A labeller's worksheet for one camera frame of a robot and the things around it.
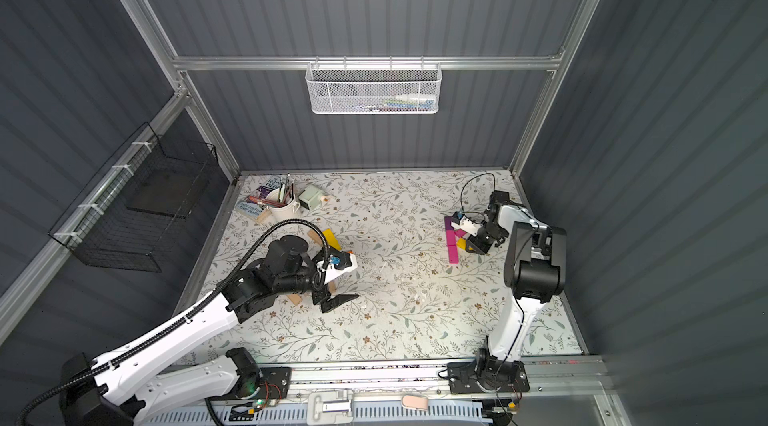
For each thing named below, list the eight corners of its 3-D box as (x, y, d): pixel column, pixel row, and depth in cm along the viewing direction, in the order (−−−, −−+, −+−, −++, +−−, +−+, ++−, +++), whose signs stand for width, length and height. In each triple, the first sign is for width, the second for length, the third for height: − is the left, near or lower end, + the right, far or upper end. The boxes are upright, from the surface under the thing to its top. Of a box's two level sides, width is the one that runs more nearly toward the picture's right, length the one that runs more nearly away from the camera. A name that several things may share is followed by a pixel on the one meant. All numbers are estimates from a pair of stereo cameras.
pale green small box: (307, 214, 110) (304, 204, 105) (299, 203, 113) (296, 193, 109) (326, 204, 113) (324, 194, 109) (318, 193, 116) (315, 183, 112)
